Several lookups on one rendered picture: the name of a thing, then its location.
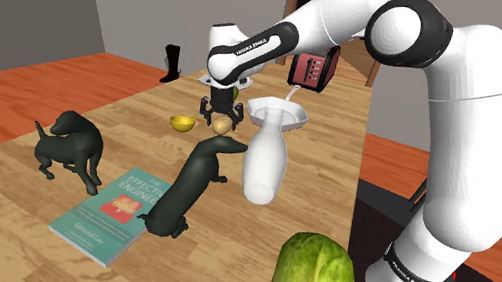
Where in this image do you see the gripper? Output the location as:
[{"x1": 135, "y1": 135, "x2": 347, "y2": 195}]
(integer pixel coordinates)
[{"x1": 197, "y1": 83, "x2": 248, "y2": 133}]

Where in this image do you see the potato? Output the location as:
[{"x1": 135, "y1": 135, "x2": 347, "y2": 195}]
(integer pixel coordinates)
[{"x1": 210, "y1": 114, "x2": 232, "y2": 138}]

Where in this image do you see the yellow ladle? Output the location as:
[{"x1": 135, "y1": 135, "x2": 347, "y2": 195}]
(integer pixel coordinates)
[{"x1": 167, "y1": 109, "x2": 201, "y2": 137}]

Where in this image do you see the white octagonal bowl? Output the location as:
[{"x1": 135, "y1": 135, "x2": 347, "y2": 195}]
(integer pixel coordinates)
[{"x1": 243, "y1": 92, "x2": 312, "y2": 138}]

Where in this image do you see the white vase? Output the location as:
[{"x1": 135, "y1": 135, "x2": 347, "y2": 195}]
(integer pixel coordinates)
[{"x1": 236, "y1": 102, "x2": 296, "y2": 210}]

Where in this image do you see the black boot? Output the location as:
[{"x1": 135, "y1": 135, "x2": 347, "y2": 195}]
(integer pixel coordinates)
[{"x1": 158, "y1": 42, "x2": 186, "y2": 86}]

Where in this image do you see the dark dachshund dog figure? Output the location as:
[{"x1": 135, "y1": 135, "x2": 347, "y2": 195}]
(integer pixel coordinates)
[{"x1": 134, "y1": 126, "x2": 251, "y2": 248}]

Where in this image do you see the red toaster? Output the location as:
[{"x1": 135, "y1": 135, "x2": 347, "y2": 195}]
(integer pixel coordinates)
[{"x1": 286, "y1": 39, "x2": 343, "y2": 96}]

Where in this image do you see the dark standing dog figure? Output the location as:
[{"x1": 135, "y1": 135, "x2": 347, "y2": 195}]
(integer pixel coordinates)
[{"x1": 25, "y1": 105, "x2": 112, "y2": 197}]

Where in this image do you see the teal book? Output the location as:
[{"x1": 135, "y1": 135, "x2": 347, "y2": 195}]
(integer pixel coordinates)
[{"x1": 42, "y1": 156, "x2": 175, "y2": 277}]

